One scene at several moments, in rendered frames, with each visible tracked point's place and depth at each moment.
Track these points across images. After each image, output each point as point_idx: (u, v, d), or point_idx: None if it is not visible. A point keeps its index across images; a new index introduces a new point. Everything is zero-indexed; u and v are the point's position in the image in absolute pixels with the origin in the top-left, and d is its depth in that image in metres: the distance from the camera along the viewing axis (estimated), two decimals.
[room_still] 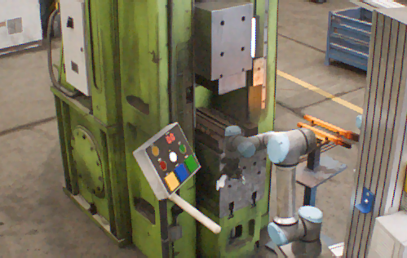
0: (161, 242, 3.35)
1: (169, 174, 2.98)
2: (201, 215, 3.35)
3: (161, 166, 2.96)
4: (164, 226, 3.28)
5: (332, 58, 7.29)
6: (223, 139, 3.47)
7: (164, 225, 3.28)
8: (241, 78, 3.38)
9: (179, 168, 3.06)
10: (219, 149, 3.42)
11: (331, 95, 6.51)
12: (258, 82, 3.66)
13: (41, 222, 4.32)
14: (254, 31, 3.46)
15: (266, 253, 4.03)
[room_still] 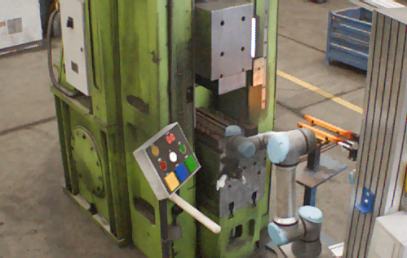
0: (161, 242, 3.35)
1: (169, 174, 2.98)
2: (201, 215, 3.35)
3: (161, 166, 2.96)
4: (164, 226, 3.28)
5: (332, 58, 7.29)
6: (223, 139, 3.47)
7: (164, 225, 3.28)
8: (241, 78, 3.38)
9: (179, 168, 3.06)
10: (219, 149, 3.42)
11: (331, 95, 6.51)
12: (258, 82, 3.66)
13: (41, 222, 4.32)
14: (254, 31, 3.46)
15: (266, 253, 4.03)
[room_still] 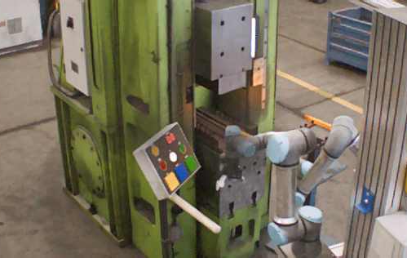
0: (161, 242, 3.35)
1: (169, 174, 2.98)
2: (201, 215, 3.35)
3: (161, 166, 2.96)
4: (164, 226, 3.28)
5: (332, 58, 7.29)
6: (223, 139, 3.47)
7: (164, 225, 3.28)
8: (241, 78, 3.38)
9: (179, 168, 3.06)
10: (219, 149, 3.42)
11: (331, 95, 6.51)
12: (258, 82, 3.66)
13: (41, 222, 4.32)
14: (254, 31, 3.46)
15: (266, 253, 4.03)
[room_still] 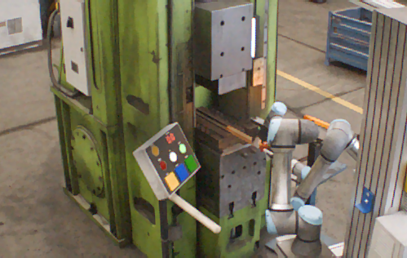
0: (161, 242, 3.35)
1: (169, 174, 2.98)
2: (201, 215, 3.35)
3: (161, 166, 2.96)
4: (164, 226, 3.28)
5: (332, 58, 7.29)
6: (223, 139, 3.47)
7: (164, 225, 3.28)
8: (241, 78, 3.38)
9: (179, 168, 3.06)
10: (219, 149, 3.42)
11: (331, 95, 6.51)
12: (258, 82, 3.66)
13: (41, 222, 4.32)
14: (254, 31, 3.46)
15: (266, 253, 4.03)
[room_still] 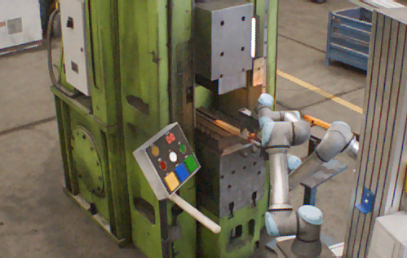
0: (161, 242, 3.35)
1: (169, 174, 2.98)
2: (201, 215, 3.35)
3: (161, 166, 2.96)
4: (164, 226, 3.28)
5: (332, 58, 7.29)
6: (223, 139, 3.47)
7: (164, 225, 3.28)
8: (241, 78, 3.38)
9: (179, 168, 3.06)
10: (219, 149, 3.42)
11: (331, 95, 6.51)
12: (258, 82, 3.66)
13: (41, 222, 4.32)
14: (254, 31, 3.46)
15: (266, 253, 4.03)
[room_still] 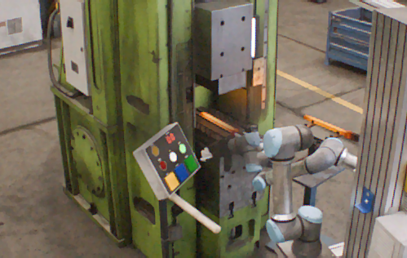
0: (161, 242, 3.35)
1: (169, 174, 2.98)
2: (201, 215, 3.35)
3: (161, 166, 2.96)
4: (164, 226, 3.28)
5: (332, 58, 7.29)
6: (223, 139, 3.47)
7: (164, 225, 3.28)
8: (241, 78, 3.38)
9: (179, 168, 3.06)
10: None
11: (331, 95, 6.51)
12: (258, 82, 3.66)
13: (41, 222, 4.32)
14: (254, 31, 3.46)
15: (266, 253, 4.03)
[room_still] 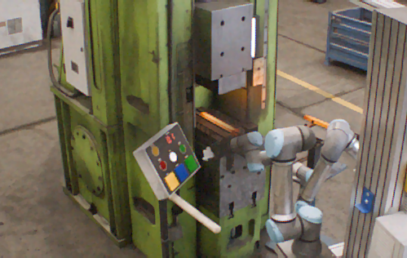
0: (161, 242, 3.35)
1: (169, 174, 2.98)
2: (201, 215, 3.35)
3: (161, 166, 2.96)
4: (164, 226, 3.28)
5: (332, 58, 7.29)
6: (223, 139, 3.47)
7: (164, 225, 3.28)
8: (241, 78, 3.38)
9: (179, 168, 3.06)
10: None
11: (331, 95, 6.51)
12: (258, 82, 3.66)
13: (41, 222, 4.32)
14: (254, 31, 3.46)
15: (266, 253, 4.03)
